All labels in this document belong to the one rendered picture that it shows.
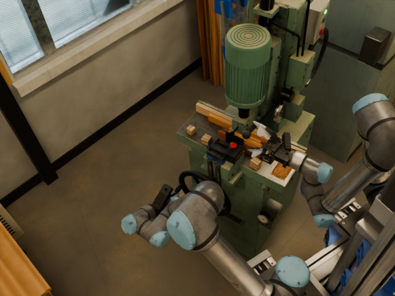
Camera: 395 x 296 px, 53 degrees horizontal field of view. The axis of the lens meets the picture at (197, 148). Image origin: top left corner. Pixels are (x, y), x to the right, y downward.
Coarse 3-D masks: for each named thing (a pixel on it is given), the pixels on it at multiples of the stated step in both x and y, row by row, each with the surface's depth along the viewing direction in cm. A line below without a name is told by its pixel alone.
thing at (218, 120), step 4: (208, 116) 199; (212, 116) 197; (216, 116) 197; (212, 120) 199; (216, 120) 197; (220, 120) 195; (224, 120) 195; (216, 124) 199; (220, 124) 197; (224, 124) 195; (228, 124) 193; (228, 128) 196; (252, 132) 189
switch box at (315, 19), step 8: (320, 0) 161; (328, 0) 161; (312, 8) 158; (320, 8) 157; (328, 8) 163; (312, 16) 160; (320, 16) 158; (304, 24) 164; (312, 24) 162; (320, 24) 163; (312, 32) 164; (312, 40) 167
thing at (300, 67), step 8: (296, 56) 167; (304, 56) 167; (312, 56) 167; (296, 64) 167; (304, 64) 165; (312, 64) 171; (288, 72) 173; (296, 72) 170; (304, 72) 168; (288, 80) 176; (296, 80) 173; (304, 80) 172; (296, 88) 177
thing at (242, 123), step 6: (252, 108) 186; (258, 108) 186; (252, 114) 184; (234, 120) 182; (240, 120) 182; (246, 120) 181; (252, 120) 186; (234, 126) 185; (240, 126) 182; (246, 126) 182; (240, 132) 185
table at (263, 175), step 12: (192, 120) 202; (204, 120) 201; (180, 132) 197; (204, 132) 196; (216, 132) 196; (192, 144) 196; (204, 144) 191; (240, 168) 184; (252, 168) 181; (264, 168) 180; (264, 180) 179; (276, 180) 176; (288, 180) 175
